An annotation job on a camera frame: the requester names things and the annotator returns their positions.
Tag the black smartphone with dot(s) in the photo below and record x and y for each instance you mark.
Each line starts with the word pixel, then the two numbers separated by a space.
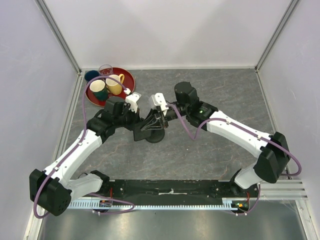
pixel 139 133

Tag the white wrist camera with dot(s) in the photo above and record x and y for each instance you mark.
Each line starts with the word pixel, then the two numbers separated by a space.
pixel 132 99
pixel 158 100

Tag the dark green mug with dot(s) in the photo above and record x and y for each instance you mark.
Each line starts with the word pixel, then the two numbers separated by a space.
pixel 99 90

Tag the clear drinking glass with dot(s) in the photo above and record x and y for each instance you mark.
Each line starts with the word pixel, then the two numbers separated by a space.
pixel 106 70

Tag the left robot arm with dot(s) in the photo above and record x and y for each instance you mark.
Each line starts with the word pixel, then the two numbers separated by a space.
pixel 53 188

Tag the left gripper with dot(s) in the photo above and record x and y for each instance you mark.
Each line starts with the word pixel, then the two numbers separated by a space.
pixel 136 119

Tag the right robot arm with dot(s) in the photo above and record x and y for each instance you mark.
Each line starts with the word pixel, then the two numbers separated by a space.
pixel 271 150

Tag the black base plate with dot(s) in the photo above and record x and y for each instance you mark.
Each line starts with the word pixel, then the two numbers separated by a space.
pixel 175 192

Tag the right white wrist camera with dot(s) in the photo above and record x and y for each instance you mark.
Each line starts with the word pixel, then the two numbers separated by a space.
pixel 158 100

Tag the black phone stand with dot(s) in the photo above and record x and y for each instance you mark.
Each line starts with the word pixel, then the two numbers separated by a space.
pixel 157 134

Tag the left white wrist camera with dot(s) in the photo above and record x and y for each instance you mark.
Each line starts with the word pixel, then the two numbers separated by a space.
pixel 132 99

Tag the blue mug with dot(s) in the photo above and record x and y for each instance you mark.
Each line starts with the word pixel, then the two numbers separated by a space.
pixel 91 74

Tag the yellow mug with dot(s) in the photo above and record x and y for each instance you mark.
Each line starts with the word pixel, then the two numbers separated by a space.
pixel 114 87

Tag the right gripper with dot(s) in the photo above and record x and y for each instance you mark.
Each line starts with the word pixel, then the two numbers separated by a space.
pixel 154 122

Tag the slotted cable duct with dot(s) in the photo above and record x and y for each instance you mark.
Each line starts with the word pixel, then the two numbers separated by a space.
pixel 97 204

